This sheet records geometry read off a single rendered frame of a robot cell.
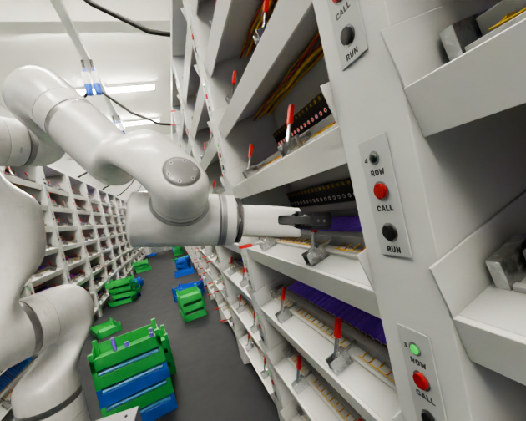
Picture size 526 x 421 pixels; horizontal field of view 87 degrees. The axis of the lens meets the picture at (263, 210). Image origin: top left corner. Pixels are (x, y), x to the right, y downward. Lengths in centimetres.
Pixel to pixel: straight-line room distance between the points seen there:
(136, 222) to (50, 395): 49
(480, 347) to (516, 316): 4
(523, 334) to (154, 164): 38
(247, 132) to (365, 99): 68
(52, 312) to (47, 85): 45
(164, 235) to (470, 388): 37
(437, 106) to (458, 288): 15
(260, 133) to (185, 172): 64
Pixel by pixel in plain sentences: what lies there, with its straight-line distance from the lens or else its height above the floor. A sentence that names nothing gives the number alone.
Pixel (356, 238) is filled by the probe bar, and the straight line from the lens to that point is 48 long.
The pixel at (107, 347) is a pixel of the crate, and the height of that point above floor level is 34.
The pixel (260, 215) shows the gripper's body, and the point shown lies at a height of 87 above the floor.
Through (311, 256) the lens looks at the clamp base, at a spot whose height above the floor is 77.
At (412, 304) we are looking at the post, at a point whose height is 75.
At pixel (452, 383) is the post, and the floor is 69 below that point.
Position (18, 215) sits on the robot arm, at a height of 97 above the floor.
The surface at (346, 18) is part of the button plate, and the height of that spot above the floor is 104.
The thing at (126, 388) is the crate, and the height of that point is 20.
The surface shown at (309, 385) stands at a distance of 92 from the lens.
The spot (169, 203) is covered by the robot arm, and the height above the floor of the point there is 91.
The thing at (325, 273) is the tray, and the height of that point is 75.
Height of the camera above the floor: 89
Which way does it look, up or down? 2 degrees down
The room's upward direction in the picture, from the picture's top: 13 degrees counter-clockwise
